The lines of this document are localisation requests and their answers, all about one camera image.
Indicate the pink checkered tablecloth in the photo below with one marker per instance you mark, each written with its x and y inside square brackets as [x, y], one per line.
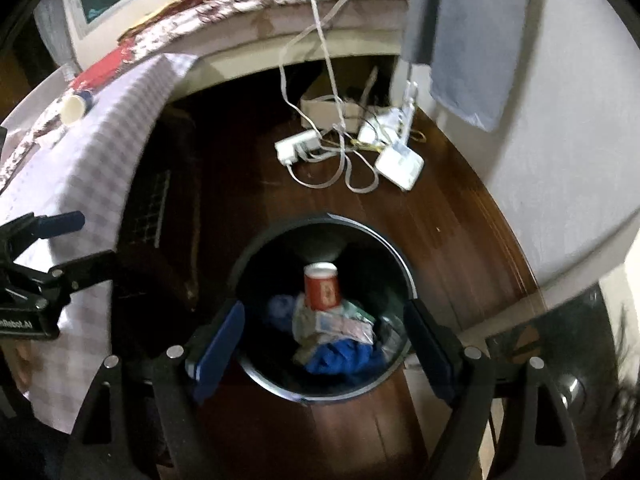
[90, 169]

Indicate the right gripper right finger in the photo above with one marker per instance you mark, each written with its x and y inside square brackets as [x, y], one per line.
[537, 440]

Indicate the blue cloth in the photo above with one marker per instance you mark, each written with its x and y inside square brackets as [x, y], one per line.
[349, 359]

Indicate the yellow red folded blanket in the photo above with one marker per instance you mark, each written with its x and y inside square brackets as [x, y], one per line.
[171, 9]

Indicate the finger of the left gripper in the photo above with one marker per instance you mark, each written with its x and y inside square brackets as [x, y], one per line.
[59, 224]
[84, 272]

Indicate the grey hanging curtain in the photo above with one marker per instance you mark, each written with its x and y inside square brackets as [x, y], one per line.
[473, 48]

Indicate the white router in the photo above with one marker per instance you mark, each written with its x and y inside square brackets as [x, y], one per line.
[398, 163]

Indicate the red paper cup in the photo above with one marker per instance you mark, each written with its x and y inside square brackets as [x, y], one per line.
[321, 287]

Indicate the floral red bed quilt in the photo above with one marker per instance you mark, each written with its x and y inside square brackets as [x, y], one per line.
[228, 39]

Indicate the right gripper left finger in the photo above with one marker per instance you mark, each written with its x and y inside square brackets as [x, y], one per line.
[140, 416]

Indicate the white red-print milk carton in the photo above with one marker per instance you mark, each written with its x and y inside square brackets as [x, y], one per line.
[346, 321]

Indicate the cardboard box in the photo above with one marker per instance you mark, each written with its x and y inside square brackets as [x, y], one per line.
[320, 108]

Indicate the large blue white paper cup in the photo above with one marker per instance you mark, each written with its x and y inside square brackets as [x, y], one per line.
[76, 107]

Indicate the black round trash bin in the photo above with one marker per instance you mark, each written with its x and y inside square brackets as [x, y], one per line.
[269, 277]

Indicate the white power strip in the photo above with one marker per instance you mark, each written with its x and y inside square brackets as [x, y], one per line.
[291, 149]

